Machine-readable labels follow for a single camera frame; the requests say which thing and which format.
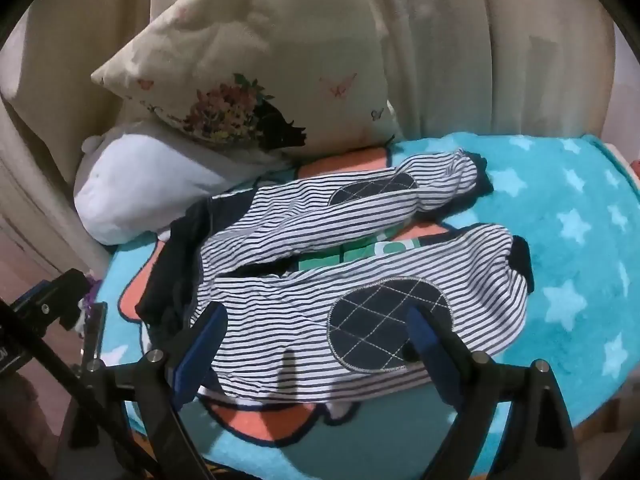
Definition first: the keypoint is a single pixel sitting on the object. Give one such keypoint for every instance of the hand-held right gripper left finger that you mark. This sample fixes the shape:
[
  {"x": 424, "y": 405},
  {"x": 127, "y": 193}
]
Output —
[{"x": 200, "y": 345}]

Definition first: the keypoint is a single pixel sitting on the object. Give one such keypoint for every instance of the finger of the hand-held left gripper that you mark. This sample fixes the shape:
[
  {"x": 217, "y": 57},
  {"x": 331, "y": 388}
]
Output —
[
  {"x": 45, "y": 360},
  {"x": 47, "y": 300}
]

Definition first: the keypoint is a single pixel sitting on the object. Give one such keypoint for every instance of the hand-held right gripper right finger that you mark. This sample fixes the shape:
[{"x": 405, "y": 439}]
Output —
[{"x": 431, "y": 342}]

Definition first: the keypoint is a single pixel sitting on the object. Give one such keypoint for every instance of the striped pants with navy patches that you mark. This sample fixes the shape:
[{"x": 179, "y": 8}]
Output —
[{"x": 300, "y": 310}]

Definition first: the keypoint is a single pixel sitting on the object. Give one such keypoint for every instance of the teal cartoon printed blanket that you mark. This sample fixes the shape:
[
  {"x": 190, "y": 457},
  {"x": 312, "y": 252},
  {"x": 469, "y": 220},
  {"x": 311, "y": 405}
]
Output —
[{"x": 550, "y": 310}]

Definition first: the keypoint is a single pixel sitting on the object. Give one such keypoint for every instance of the white plush pillow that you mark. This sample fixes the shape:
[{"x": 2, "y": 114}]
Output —
[{"x": 140, "y": 185}]

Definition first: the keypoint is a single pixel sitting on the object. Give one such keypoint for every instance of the cream floral pillow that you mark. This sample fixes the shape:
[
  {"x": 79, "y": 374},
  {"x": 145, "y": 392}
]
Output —
[{"x": 250, "y": 50}]

